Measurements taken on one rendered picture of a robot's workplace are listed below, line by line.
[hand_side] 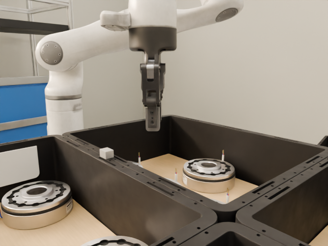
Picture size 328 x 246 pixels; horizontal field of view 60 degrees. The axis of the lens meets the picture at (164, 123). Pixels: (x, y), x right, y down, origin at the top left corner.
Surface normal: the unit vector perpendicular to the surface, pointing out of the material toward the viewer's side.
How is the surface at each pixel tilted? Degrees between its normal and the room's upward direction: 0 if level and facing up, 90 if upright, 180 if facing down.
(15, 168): 90
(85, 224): 0
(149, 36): 90
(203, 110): 90
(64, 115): 90
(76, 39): 78
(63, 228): 0
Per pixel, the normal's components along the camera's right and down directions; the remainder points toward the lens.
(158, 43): 0.29, 0.21
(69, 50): 0.07, 0.32
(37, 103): 0.79, 0.14
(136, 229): -0.75, 0.15
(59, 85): 0.00, -0.86
